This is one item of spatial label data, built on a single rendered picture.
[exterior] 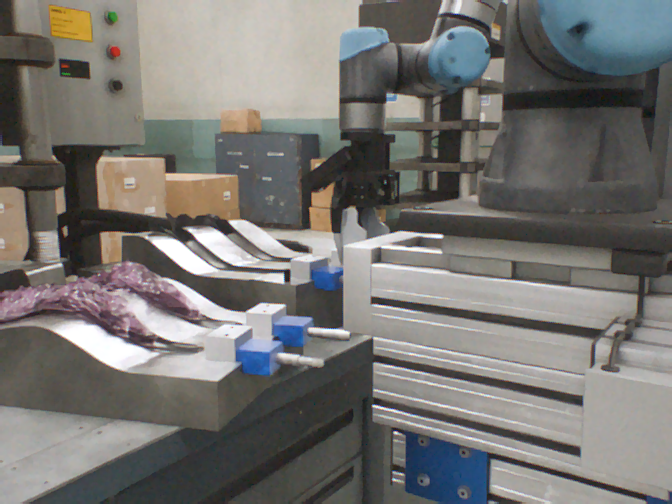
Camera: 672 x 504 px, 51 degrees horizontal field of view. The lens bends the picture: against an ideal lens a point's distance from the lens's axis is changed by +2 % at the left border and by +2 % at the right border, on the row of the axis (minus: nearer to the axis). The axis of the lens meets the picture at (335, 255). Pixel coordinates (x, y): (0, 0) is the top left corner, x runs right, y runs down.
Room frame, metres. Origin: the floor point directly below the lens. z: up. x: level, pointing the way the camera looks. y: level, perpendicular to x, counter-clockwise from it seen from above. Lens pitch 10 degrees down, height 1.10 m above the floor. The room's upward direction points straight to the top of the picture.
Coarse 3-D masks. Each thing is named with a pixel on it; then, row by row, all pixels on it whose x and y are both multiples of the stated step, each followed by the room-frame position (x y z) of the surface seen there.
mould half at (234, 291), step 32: (128, 256) 1.17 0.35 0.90; (160, 256) 1.12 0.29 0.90; (192, 256) 1.14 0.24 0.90; (224, 256) 1.18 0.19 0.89; (288, 256) 1.24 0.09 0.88; (192, 288) 1.08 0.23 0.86; (224, 288) 1.05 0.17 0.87; (256, 288) 1.01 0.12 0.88; (288, 288) 0.98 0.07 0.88; (320, 320) 1.02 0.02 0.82
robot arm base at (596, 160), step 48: (528, 96) 0.60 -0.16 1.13; (576, 96) 0.58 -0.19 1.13; (624, 96) 0.58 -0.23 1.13; (528, 144) 0.59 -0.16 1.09; (576, 144) 0.57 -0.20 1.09; (624, 144) 0.58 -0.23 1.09; (480, 192) 0.63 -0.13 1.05; (528, 192) 0.58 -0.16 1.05; (576, 192) 0.56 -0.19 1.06; (624, 192) 0.56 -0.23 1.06
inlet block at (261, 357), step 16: (208, 336) 0.74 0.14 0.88; (224, 336) 0.74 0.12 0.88; (240, 336) 0.75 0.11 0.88; (208, 352) 0.74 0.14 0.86; (224, 352) 0.74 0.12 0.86; (240, 352) 0.73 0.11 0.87; (256, 352) 0.73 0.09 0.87; (272, 352) 0.73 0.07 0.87; (256, 368) 0.73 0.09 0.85; (272, 368) 0.73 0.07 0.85
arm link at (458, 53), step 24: (456, 0) 0.98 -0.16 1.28; (480, 0) 0.97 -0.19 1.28; (456, 24) 0.97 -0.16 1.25; (480, 24) 0.98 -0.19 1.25; (432, 48) 0.97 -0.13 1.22; (456, 48) 0.95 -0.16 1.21; (480, 48) 0.95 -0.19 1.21; (432, 72) 0.98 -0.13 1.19; (456, 72) 0.95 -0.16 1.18; (480, 72) 0.96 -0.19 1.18
